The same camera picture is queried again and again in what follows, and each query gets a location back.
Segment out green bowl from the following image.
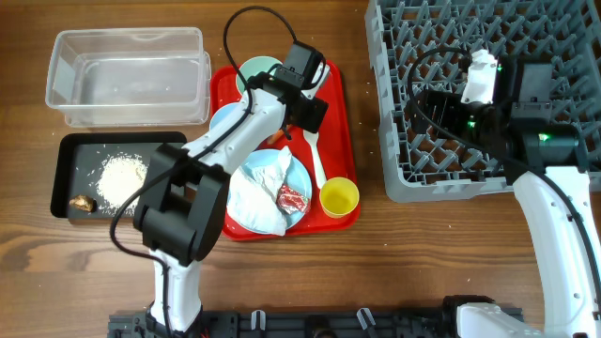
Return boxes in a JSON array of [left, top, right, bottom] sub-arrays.
[[239, 55, 281, 80]]

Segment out light blue bowl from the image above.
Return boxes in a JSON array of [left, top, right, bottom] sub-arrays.
[[209, 102, 244, 138]]

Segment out red strawberry wrapper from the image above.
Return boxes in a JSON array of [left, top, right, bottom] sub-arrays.
[[276, 184, 310, 214]]

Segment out white napkin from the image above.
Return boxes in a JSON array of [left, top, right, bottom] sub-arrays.
[[227, 146, 292, 237]]

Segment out white rice pile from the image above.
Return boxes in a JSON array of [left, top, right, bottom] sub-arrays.
[[70, 152, 147, 216]]

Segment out brown food scrap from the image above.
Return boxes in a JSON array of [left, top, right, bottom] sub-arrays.
[[69, 194, 97, 213]]

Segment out orange carrot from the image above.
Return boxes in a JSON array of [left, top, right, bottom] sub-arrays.
[[267, 130, 285, 145]]

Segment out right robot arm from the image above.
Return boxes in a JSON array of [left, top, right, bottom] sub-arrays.
[[407, 56, 600, 337]]

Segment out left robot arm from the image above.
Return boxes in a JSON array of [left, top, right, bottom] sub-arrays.
[[133, 41, 329, 337]]

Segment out grey dishwasher rack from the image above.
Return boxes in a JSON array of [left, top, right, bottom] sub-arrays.
[[365, 0, 600, 203]]

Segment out white plastic spoon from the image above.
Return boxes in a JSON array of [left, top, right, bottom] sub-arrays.
[[303, 131, 327, 189]]

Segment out red serving tray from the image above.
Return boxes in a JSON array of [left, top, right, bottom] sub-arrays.
[[210, 62, 361, 236]]

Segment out light blue plate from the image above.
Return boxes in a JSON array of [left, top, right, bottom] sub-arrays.
[[242, 149, 313, 235]]

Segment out yellow cup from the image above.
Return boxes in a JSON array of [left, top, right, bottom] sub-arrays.
[[319, 177, 360, 219]]

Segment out clear plastic bin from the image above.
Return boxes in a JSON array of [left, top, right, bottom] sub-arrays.
[[45, 27, 211, 128]]

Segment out black tray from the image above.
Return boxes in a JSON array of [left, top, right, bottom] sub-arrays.
[[50, 131, 186, 223]]

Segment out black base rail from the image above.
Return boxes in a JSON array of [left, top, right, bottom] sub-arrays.
[[105, 307, 525, 338]]

